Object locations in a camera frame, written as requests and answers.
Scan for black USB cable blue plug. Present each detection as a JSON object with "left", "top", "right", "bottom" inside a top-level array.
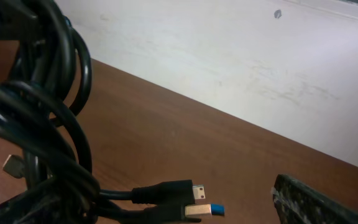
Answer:
[{"left": 0, "top": 0, "right": 226, "bottom": 224}]

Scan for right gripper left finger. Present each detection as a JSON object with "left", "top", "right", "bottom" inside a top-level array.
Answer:
[{"left": 0, "top": 192, "right": 58, "bottom": 224}]

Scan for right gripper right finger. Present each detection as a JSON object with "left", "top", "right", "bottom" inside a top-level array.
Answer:
[{"left": 272, "top": 174, "right": 358, "bottom": 224}]

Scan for black cable small plug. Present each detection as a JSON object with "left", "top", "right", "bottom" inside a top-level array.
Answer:
[{"left": 0, "top": 18, "right": 206, "bottom": 206}]

